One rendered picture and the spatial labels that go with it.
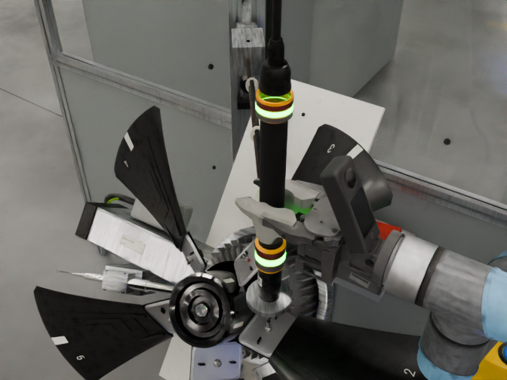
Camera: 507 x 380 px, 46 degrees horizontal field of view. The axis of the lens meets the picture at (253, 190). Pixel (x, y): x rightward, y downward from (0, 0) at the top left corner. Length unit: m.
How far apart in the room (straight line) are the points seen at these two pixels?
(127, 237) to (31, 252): 1.69
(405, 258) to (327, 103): 0.55
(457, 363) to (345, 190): 0.25
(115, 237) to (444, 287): 0.74
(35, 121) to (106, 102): 1.65
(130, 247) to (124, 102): 0.90
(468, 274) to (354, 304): 1.31
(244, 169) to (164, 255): 0.24
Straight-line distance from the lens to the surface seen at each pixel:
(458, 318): 0.72
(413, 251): 0.71
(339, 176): 0.68
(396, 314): 1.95
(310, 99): 1.20
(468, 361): 0.79
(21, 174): 3.35
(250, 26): 1.38
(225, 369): 1.05
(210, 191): 2.01
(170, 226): 1.05
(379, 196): 0.88
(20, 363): 2.52
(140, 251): 1.21
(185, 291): 0.98
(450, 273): 0.71
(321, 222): 0.74
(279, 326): 0.99
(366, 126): 1.16
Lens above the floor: 1.98
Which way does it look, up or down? 41 degrees down
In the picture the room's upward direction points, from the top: straight up
